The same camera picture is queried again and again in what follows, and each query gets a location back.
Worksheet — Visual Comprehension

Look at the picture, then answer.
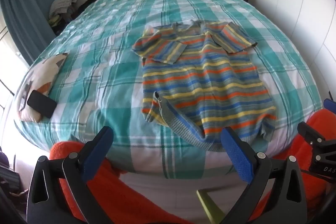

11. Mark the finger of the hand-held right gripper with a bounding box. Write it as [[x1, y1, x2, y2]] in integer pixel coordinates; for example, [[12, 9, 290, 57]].
[[324, 98, 336, 111], [297, 121, 336, 175]]

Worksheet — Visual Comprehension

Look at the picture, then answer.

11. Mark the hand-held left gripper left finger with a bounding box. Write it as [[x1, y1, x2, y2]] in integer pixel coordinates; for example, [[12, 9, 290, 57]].
[[26, 126, 114, 224]]

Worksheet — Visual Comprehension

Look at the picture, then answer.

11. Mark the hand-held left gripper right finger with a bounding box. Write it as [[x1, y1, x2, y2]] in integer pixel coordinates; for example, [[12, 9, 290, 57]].
[[220, 126, 307, 224]]

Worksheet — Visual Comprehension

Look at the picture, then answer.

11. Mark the striped knit sweater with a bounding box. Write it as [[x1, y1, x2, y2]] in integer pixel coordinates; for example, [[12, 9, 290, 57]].
[[131, 20, 277, 152]]

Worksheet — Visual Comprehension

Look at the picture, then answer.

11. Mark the pile of clothes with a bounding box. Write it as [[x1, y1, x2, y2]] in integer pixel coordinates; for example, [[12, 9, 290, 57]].
[[48, 0, 80, 31]]

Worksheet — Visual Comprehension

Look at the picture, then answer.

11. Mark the green plastic object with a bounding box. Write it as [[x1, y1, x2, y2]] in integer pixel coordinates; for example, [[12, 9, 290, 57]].
[[196, 188, 227, 224]]

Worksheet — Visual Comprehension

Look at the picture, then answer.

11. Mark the teal checked bedspread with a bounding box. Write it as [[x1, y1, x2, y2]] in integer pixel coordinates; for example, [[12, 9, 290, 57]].
[[16, 0, 328, 180]]

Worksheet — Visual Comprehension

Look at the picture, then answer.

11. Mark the black phone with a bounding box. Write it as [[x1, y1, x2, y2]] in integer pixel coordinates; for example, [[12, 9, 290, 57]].
[[27, 90, 58, 119]]

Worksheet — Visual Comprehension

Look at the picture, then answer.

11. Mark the dark bag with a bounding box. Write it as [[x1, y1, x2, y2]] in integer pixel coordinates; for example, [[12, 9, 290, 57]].
[[0, 146, 28, 214]]

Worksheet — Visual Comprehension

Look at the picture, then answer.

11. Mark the printed cushion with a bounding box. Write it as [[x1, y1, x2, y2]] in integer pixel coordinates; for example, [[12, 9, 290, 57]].
[[17, 53, 69, 124]]

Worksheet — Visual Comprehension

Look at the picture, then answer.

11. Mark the teal curtain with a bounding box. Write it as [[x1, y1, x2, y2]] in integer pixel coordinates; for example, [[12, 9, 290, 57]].
[[0, 0, 62, 65]]

